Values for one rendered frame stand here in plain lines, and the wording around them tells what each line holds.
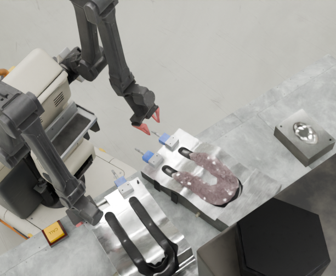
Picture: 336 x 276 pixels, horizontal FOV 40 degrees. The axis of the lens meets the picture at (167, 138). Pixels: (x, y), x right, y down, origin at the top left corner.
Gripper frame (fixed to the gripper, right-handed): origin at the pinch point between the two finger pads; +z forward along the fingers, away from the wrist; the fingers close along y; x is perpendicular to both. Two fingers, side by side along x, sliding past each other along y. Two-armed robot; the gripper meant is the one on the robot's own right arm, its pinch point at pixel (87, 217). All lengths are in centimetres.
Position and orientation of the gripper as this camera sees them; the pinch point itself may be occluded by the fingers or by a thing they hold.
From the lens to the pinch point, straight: 175.4
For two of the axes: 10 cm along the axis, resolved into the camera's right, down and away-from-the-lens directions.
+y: 8.2, -5.5, 1.8
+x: -5.7, -7.2, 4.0
